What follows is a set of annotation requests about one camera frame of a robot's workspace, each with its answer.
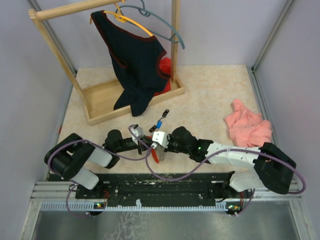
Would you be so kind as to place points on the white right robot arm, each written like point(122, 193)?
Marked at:
point(264, 166)

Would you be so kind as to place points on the red cloth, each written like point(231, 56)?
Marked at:
point(165, 67)

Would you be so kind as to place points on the wooden clothes rack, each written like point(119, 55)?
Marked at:
point(90, 71)

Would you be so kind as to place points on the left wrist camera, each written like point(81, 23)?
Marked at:
point(136, 132)

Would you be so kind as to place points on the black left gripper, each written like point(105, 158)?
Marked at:
point(148, 141)

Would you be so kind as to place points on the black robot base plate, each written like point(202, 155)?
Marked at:
point(146, 190)

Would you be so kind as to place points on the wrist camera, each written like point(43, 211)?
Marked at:
point(159, 138)
point(136, 132)

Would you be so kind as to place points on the pink cloth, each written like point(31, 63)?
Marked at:
point(246, 128)

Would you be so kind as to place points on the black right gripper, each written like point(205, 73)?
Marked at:
point(170, 139)

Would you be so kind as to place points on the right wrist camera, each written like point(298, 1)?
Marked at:
point(159, 138)

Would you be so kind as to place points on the key with blue tag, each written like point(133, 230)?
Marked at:
point(159, 124)

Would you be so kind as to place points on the grey-blue plastic hanger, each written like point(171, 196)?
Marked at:
point(160, 17)

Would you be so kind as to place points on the dark navy vest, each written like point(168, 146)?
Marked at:
point(136, 64)

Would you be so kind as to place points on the red-handled metal key organizer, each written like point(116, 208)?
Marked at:
point(158, 154)

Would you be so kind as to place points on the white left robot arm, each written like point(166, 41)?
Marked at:
point(68, 158)

